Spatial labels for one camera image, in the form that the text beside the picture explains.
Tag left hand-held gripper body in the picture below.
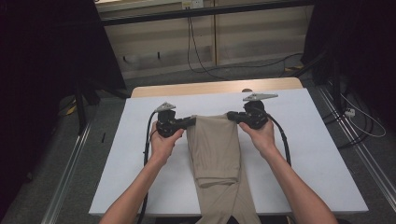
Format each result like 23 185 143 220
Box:
154 102 185 138

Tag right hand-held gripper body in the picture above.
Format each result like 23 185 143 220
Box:
239 92 279 130

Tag beige pants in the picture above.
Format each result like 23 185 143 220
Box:
185 113 263 224

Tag person's left hand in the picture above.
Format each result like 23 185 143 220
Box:
148 121 185 166

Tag person's right hand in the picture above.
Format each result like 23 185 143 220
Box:
238 119 279 161

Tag wooden table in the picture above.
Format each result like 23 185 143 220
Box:
130 77 304 99

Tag white board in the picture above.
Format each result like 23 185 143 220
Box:
88 88 369 217

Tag black curtain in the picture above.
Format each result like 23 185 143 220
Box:
0 0 128 220
301 0 396 129

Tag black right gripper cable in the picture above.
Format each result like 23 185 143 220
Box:
265 113 292 167

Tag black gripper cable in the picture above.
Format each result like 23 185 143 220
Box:
136 110 159 224
265 113 292 167

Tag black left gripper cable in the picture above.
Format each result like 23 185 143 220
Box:
136 110 159 224

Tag black hanging wall cable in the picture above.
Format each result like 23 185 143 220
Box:
186 16 305 81

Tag beige wall cabinet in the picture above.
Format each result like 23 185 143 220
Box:
103 5 315 80

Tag black floor cable bundle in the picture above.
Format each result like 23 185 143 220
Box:
321 88 376 150

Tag black frame beam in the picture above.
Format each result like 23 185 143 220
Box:
100 0 316 28

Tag metal floor rail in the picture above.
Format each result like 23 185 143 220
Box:
39 121 93 224
317 84 396 204

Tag white floor cable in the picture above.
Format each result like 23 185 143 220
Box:
340 92 388 139

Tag white wall outlet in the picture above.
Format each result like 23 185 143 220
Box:
181 0 205 10

